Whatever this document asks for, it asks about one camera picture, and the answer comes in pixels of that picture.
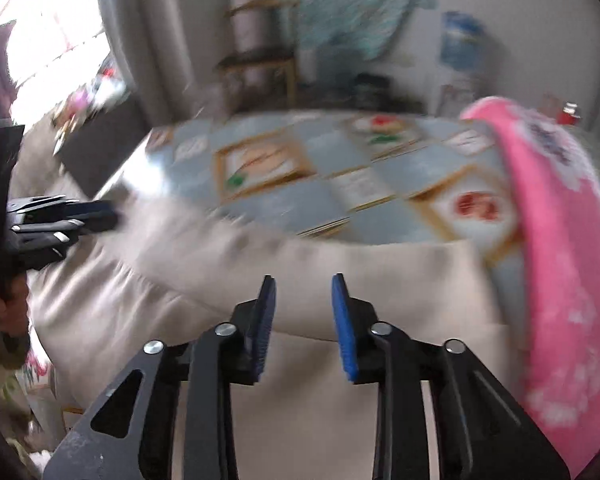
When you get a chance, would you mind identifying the patterned blue tablecloth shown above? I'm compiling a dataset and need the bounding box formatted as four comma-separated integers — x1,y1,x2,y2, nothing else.
92,110,526,266

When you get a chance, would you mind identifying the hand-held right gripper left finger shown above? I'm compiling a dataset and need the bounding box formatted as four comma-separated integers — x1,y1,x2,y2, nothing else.
42,274,278,480

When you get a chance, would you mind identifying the white water dispenser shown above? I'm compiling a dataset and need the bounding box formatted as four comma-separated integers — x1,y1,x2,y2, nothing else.
437,72,481,116

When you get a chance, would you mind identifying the pile of household clutter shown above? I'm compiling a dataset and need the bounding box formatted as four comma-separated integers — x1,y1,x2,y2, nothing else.
55,60,131,128

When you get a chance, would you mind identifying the person's left hand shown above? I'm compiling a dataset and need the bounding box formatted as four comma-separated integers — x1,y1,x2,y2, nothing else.
0,270,32,358

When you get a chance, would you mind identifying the teal floral wall cloth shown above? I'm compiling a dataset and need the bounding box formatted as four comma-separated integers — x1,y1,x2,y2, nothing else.
245,0,438,61

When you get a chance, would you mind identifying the grey curtain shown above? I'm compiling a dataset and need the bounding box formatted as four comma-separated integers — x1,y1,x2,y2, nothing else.
95,0,231,126

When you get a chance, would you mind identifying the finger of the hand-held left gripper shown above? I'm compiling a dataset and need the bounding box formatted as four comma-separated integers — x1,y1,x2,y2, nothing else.
10,220,120,271
7,197,117,226

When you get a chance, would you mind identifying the white cylinder container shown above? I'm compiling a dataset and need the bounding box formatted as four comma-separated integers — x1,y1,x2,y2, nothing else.
228,0,273,56

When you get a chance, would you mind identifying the pink floral blanket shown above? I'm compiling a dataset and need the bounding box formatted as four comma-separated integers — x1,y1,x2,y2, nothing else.
460,96,600,466

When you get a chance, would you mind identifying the black bag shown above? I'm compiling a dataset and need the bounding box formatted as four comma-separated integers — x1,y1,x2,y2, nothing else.
350,74,426,111

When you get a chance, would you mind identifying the cream jacket with black trim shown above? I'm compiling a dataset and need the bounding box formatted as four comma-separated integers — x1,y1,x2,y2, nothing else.
25,195,526,480

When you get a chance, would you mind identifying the wooden shelf stand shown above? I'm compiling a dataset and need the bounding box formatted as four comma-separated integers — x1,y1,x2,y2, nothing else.
215,0,301,111

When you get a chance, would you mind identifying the dark cabinet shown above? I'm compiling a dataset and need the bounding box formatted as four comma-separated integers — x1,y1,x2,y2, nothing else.
55,95,151,196

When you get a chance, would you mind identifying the red jar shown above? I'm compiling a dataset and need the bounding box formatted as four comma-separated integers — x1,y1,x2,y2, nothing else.
557,102,581,126

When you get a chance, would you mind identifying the blue water jug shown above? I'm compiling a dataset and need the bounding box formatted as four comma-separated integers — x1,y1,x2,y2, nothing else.
440,10,486,73

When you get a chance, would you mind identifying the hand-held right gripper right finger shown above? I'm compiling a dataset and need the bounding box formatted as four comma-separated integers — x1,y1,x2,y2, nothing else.
331,273,571,480

